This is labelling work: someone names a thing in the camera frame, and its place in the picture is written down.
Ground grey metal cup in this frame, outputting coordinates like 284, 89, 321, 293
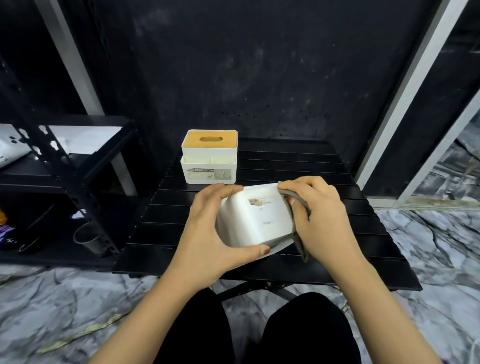
73, 221, 110, 258

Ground black metal shelf rack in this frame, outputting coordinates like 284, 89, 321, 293
0, 0, 142, 271

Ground person's right hand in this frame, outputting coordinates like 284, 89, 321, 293
276, 175, 367, 277

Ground white door frame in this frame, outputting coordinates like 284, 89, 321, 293
354, 0, 480, 210

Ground purple snack packet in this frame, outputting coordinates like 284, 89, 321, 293
0, 225, 16, 247

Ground white handheld controller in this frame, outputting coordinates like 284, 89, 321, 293
0, 124, 32, 169

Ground person's left forearm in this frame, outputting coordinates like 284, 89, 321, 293
88, 269, 211, 364

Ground person's left hand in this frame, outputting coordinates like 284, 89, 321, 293
164, 182, 272, 292

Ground person's right forearm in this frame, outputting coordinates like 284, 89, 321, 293
333, 254, 445, 364

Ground person's black trousers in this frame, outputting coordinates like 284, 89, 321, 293
153, 287, 361, 364

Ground white board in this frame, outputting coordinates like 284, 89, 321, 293
48, 126, 124, 155

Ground black table leg frame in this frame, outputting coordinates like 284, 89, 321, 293
217, 279, 297, 303

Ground white frame post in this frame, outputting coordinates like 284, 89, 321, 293
34, 0, 139, 197

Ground grey cleaning cloth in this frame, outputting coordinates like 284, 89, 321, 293
277, 187, 312, 263

